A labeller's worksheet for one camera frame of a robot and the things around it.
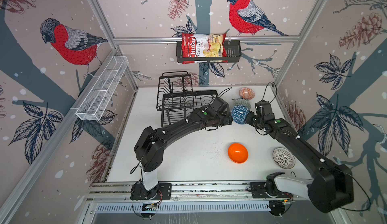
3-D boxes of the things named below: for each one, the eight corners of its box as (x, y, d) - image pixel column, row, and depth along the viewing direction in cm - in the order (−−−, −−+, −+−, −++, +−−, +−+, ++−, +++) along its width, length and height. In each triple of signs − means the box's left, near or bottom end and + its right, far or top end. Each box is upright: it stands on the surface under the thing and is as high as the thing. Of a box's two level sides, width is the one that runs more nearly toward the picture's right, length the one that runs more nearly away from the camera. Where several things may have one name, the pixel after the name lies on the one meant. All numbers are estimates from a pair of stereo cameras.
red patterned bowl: (240, 103, 113) (242, 99, 109) (237, 91, 121) (239, 87, 117) (255, 103, 112) (256, 99, 109) (251, 91, 120) (252, 87, 117)
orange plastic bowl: (229, 164, 83) (230, 161, 80) (226, 146, 90) (227, 143, 87) (247, 164, 83) (249, 161, 80) (244, 146, 90) (245, 143, 87)
